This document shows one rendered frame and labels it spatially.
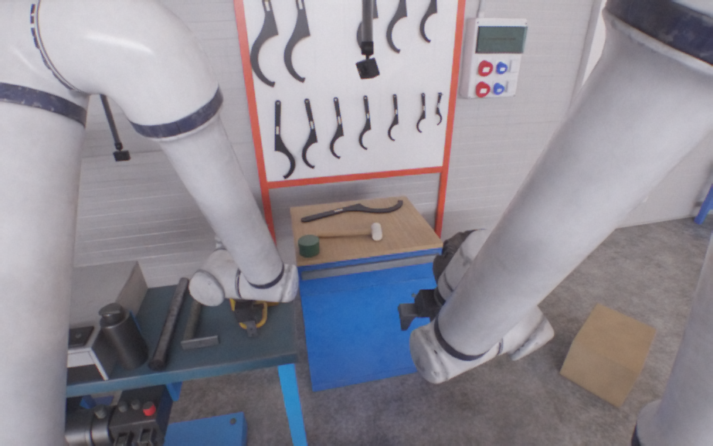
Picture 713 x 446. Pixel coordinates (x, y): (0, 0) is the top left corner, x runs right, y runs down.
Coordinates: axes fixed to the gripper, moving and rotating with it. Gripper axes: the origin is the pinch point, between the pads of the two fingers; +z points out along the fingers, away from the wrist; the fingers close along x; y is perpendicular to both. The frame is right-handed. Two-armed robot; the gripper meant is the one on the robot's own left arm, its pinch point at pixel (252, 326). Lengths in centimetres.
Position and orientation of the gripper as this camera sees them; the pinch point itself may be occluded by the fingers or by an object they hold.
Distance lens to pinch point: 117.3
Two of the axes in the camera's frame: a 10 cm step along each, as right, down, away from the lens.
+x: -1.9, -4.8, 8.6
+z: 0.2, 8.7, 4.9
